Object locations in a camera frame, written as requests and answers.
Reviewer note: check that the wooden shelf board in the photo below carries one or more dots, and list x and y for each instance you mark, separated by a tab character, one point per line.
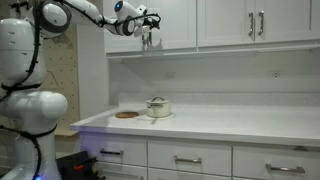
66	132

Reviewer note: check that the white wall outlet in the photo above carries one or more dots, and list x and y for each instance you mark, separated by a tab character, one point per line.
170	75
275	74

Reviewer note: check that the black tool case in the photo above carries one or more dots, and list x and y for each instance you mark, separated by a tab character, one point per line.
68	163

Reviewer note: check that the round cork trivet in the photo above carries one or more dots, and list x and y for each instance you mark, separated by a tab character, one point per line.
127	115

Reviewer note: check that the cream saucepan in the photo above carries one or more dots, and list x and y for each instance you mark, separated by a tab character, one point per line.
159	110

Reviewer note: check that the red and black tool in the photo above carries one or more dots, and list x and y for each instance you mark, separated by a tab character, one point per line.
78	167

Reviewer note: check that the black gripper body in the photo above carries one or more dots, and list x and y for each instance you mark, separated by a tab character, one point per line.
150	22

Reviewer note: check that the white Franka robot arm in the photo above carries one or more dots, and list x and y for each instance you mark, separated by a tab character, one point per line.
30	106

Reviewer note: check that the white drawer front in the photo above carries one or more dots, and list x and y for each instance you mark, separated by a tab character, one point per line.
253	156
213	155
123	171
133	146

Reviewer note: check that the metal pegboard hook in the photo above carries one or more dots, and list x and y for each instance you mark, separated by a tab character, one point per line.
53	78

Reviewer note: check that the cream saucepan lid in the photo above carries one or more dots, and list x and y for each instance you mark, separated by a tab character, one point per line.
158	100

